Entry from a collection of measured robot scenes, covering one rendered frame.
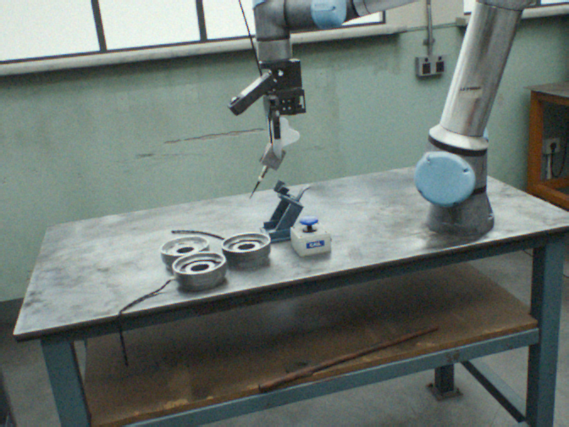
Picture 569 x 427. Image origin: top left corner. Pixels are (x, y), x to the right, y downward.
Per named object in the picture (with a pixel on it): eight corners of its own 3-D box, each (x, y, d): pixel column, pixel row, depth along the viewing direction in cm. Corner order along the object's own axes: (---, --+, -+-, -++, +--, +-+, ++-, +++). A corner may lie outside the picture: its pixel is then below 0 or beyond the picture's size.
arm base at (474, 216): (472, 207, 150) (472, 169, 147) (507, 228, 136) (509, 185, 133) (415, 219, 147) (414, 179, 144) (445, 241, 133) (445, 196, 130)
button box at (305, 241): (300, 257, 131) (298, 236, 129) (291, 246, 137) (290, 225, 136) (336, 251, 133) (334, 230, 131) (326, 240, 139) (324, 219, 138)
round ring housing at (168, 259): (158, 258, 137) (156, 241, 136) (205, 248, 140) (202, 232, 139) (167, 277, 128) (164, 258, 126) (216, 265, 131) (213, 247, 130)
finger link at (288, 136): (303, 158, 136) (298, 115, 134) (277, 161, 135) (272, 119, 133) (300, 156, 139) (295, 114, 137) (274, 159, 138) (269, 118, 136)
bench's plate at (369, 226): (15, 344, 111) (13, 334, 110) (49, 232, 166) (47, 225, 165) (587, 229, 137) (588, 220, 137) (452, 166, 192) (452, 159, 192)
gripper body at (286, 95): (306, 116, 134) (302, 59, 130) (267, 121, 132) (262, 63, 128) (298, 110, 141) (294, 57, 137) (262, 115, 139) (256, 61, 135)
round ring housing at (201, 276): (220, 265, 131) (218, 247, 130) (234, 285, 122) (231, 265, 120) (171, 276, 128) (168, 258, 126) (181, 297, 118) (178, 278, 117)
